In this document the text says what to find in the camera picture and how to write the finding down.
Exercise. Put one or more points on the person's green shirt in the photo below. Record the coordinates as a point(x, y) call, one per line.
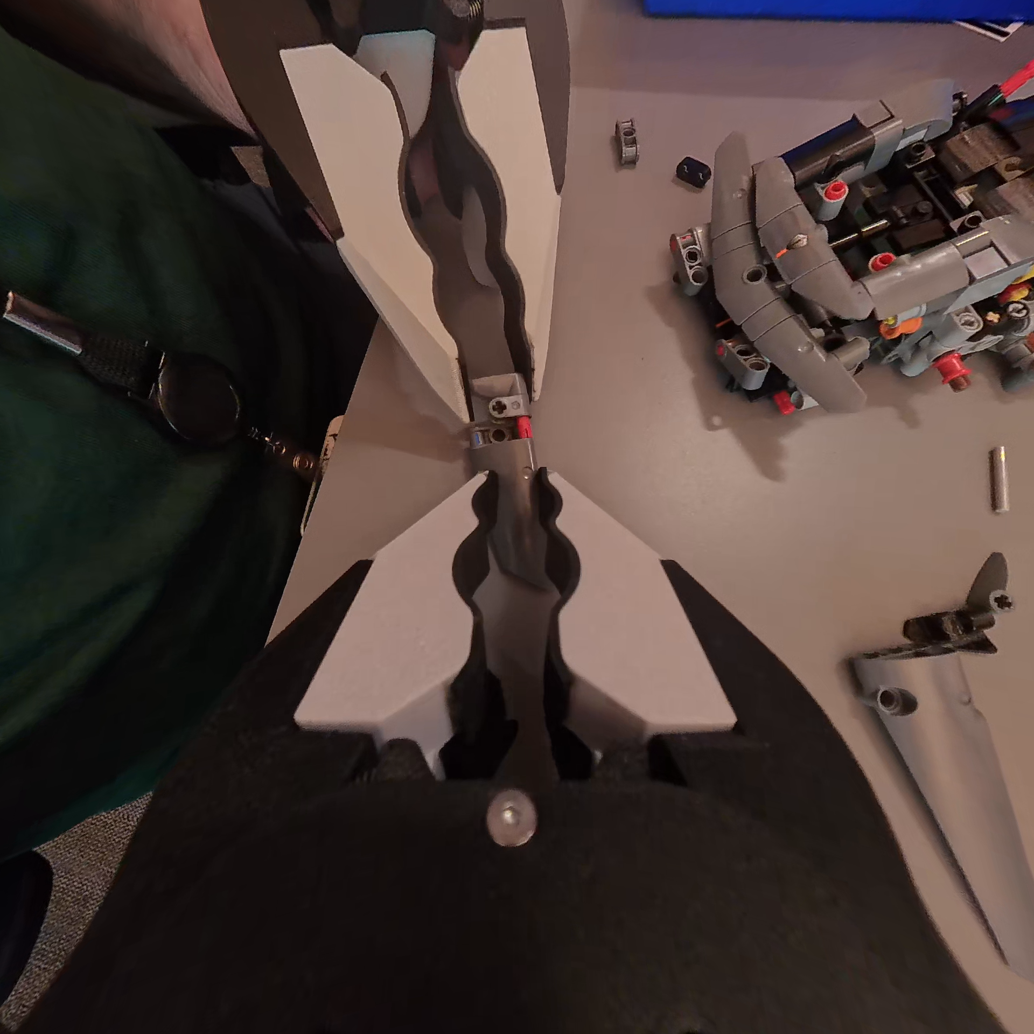
point(121, 565)

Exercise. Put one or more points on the small black lego brick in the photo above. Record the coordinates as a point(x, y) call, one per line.
point(694, 171)

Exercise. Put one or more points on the small grey lego panel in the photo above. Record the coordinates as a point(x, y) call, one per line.
point(517, 525)

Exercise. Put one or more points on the white badge card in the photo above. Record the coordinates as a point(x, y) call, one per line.
point(327, 460)

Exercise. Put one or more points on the black badge reel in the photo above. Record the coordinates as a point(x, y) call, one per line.
point(198, 396)

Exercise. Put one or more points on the person's dark blue trousers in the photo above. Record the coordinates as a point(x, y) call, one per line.
point(24, 913)

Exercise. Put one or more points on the black lego blade piece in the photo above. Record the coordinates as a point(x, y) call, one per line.
point(961, 622)

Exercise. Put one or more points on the grey lego axle rod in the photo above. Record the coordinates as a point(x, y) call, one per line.
point(1000, 481)

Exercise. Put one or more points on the blue plastic bin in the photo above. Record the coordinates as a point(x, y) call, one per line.
point(808, 6)

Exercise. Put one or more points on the grey lego vehicle model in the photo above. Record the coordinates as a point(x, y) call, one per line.
point(808, 266)

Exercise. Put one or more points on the dark grey lego connector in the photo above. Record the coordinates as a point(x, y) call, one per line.
point(501, 406)

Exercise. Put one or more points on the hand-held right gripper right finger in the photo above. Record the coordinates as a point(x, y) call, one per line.
point(646, 638)

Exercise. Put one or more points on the grey lego pin connector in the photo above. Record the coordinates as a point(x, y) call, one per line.
point(628, 143)

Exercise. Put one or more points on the grey lego slope piece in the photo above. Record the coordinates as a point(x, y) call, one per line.
point(505, 386)

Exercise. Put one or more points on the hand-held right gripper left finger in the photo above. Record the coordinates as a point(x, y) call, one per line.
point(396, 638)

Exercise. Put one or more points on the large grey lego panel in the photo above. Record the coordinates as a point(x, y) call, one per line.
point(945, 767)

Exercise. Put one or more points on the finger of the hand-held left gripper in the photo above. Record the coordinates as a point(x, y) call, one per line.
point(355, 178)
point(533, 161)

